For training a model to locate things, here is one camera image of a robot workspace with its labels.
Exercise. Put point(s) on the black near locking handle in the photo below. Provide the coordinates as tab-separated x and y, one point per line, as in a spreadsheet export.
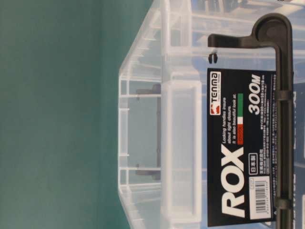
275	30

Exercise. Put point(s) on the black ROX product label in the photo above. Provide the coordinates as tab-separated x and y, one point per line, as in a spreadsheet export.
241	146

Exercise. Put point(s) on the clear plastic storage case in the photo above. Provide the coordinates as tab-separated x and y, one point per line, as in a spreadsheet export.
162	110

